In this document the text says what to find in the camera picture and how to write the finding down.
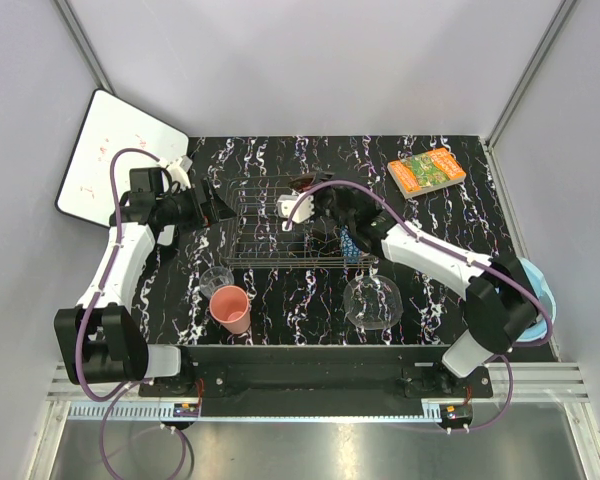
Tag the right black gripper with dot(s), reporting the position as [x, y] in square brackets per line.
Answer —
[316, 199]

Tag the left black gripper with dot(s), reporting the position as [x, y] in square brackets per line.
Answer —
[211, 211]

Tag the red floral plate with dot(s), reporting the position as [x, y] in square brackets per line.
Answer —
[302, 183]

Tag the blue triangle pattern bowl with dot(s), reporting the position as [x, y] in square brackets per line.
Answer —
[350, 252]

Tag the clear glass plate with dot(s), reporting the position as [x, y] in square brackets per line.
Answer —
[372, 303]

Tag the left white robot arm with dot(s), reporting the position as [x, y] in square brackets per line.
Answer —
[98, 338]

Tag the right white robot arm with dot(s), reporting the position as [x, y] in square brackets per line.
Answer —
[505, 299]

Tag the clear drinking glass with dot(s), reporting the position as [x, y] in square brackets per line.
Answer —
[213, 279]

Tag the orange green book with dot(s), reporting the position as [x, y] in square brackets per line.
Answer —
[426, 172]

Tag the pink plastic cup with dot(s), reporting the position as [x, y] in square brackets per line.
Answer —
[230, 307]

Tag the white board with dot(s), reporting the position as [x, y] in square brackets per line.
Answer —
[110, 125]

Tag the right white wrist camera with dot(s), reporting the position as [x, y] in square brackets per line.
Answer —
[298, 208]

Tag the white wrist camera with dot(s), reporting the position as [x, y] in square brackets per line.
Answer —
[178, 169]
[298, 208]

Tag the wire dish rack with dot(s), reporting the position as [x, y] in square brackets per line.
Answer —
[257, 237]

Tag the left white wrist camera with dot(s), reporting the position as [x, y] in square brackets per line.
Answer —
[178, 169]

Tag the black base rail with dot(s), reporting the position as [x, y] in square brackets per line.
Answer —
[319, 382]

